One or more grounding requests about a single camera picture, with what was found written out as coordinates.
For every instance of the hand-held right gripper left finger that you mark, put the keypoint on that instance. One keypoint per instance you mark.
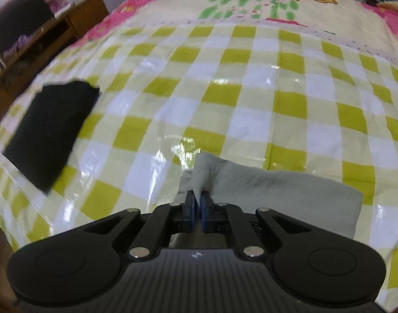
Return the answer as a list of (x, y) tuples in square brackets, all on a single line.
[(189, 212)]

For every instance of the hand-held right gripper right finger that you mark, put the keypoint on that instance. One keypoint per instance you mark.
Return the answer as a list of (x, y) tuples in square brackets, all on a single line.
[(206, 212)]

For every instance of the grey-green pants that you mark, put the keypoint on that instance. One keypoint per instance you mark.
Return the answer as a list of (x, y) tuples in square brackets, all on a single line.
[(267, 189)]

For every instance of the green white checkered plastic sheet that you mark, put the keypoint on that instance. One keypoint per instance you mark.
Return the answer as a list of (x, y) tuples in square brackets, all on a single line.
[(218, 104)]

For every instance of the black folded garment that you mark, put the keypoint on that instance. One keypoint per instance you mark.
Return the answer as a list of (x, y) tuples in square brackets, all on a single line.
[(52, 133)]

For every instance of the floral printed bedsheet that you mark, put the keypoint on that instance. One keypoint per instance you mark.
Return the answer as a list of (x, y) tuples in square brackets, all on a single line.
[(251, 3)]

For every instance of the wooden desk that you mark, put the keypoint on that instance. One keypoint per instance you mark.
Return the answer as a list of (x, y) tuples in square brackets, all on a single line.
[(36, 42)]

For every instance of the pink purple cloth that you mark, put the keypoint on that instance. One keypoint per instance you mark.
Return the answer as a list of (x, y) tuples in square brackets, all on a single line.
[(39, 26)]

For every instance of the black monitor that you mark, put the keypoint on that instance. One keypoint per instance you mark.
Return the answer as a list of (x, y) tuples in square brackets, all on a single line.
[(18, 16)]

